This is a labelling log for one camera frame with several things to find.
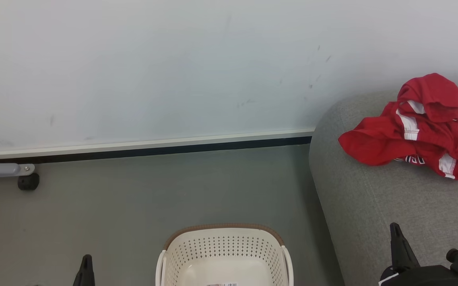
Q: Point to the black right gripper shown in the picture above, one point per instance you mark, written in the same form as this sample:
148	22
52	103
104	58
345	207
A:
427	277

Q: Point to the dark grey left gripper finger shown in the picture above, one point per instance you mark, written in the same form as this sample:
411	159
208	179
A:
86	274

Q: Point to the red basketball jersey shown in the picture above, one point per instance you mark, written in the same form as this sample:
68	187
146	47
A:
431	131

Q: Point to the cream perforated laundry basket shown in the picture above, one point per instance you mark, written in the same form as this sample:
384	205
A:
225	254

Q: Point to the grey fabric sofa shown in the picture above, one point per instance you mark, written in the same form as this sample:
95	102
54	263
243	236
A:
372	222

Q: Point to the black caster wheel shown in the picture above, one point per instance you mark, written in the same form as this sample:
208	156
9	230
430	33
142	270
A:
28	182

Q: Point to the white and black baseboard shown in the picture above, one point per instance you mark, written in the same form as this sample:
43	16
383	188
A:
153	146

